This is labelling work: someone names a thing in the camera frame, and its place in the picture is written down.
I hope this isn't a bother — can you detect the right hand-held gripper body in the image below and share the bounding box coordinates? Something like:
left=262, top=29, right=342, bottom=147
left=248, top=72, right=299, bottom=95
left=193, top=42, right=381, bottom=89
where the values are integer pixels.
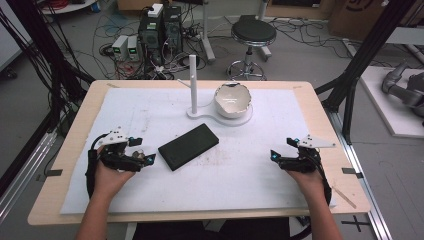
left=279, top=134, right=337, bottom=174

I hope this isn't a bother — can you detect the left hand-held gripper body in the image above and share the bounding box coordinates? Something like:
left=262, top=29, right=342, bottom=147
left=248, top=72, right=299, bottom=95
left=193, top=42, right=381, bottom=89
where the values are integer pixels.
left=96, top=126, right=147, bottom=173

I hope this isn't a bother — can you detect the person's left hand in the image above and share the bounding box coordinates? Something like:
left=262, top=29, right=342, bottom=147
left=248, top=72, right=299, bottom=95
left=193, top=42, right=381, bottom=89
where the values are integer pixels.
left=94, top=146, right=137, bottom=202

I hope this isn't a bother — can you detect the person's right hand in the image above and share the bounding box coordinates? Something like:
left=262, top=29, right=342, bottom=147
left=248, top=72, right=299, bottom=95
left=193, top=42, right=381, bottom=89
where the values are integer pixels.
left=285, top=165, right=327, bottom=202

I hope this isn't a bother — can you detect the black flat rectangular box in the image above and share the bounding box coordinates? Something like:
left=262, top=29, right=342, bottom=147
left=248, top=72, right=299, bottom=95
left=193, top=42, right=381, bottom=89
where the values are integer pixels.
left=157, top=122, right=221, bottom=172

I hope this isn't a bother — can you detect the thin wooden stick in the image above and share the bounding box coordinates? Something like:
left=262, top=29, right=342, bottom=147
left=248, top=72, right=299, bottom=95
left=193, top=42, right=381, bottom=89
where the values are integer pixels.
left=332, top=185, right=358, bottom=210

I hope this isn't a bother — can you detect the wooden table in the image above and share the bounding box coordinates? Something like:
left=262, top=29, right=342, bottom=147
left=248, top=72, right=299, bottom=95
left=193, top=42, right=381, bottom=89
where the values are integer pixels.
left=27, top=79, right=372, bottom=227

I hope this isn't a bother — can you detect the white table mat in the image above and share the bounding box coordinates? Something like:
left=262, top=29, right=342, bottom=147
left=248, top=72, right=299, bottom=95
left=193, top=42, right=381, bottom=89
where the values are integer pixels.
left=59, top=86, right=337, bottom=215

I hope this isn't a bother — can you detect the white eggshell-shaped bowl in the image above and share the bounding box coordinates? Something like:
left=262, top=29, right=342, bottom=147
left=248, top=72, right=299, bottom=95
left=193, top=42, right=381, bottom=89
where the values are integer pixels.
left=213, top=81, right=253, bottom=120

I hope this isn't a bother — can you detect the black tape cross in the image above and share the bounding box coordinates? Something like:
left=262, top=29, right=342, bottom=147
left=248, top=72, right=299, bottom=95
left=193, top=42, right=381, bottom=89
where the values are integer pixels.
left=340, top=214, right=371, bottom=233

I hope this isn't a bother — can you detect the white stand with pole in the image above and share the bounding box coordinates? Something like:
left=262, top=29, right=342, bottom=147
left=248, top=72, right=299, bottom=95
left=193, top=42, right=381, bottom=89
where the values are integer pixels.
left=177, top=54, right=255, bottom=128

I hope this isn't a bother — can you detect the grey power supply unit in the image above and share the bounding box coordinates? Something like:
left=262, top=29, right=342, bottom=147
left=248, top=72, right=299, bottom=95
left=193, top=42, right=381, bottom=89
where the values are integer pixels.
left=127, top=35, right=141, bottom=62
left=111, top=34, right=130, bottom=62

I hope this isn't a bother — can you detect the person's lap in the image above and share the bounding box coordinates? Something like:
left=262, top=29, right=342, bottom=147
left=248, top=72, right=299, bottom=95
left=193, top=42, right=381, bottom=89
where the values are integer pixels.
left=132, top=217, right=292, bottom=240

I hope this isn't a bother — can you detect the white floor board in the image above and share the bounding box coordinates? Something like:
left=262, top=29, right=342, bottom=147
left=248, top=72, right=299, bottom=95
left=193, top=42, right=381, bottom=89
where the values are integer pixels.
left=359, top=65, right=424, bottom=139

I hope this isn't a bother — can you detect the black computer tower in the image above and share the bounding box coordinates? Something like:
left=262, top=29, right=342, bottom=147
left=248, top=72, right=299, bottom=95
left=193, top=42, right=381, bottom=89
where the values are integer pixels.
left=137, top=3, right=165, bottom=67
left=162, top=4, right=184, bottom=56

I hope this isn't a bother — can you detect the black round stool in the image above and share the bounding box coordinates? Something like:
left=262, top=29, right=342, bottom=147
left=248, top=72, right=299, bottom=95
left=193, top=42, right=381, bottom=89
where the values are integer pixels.
left=225, top=17, right=278, bottom=82

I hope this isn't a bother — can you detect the cardboard box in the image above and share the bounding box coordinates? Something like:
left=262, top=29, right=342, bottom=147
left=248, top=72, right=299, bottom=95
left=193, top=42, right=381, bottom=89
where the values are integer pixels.
left=327, top=0, right=424, bottom=43

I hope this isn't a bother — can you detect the aluminium rail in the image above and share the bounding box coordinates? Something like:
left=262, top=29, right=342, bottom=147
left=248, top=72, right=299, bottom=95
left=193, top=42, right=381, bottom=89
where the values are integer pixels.
left=0, top=128, right=59, bottom=225
left=324, top=108, right=394, bottom=240

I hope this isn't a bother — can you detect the black metal frame post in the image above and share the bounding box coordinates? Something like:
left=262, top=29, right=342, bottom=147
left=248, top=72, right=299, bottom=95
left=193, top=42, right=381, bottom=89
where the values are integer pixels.
left=314, top=0, right=418, bottom=146
left=0, top=0, right=96, bottom=198

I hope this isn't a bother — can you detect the tangle of floor cables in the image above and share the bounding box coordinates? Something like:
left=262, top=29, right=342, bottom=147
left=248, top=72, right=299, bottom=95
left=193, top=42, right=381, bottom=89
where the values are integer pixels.
left=71, top=3, right=214, bottom=81

